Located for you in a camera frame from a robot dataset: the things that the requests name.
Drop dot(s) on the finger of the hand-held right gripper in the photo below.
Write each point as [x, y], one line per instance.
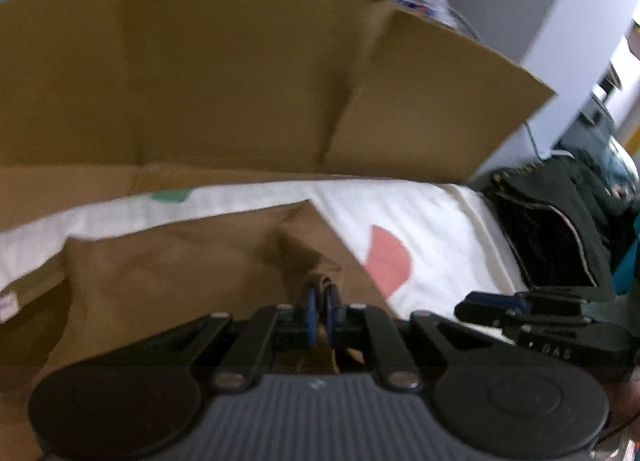
[500, 299]
[480, 315]

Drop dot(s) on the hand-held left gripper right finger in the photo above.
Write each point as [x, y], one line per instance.
[331, 313]

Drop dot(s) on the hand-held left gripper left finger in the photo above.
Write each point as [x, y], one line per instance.
[311, 313]

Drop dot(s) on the brown printed t-shirt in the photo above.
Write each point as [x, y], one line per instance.
[175, 266]

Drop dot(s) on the black garment with patterned lining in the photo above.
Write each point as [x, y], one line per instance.
[545, 236]

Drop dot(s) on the cream bear print blanket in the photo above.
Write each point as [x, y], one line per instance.
[440, 231]

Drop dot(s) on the black jacket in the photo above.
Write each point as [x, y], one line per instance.
[600, 166]

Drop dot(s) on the brown cardboard sheet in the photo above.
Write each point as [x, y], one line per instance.
[225, 76]

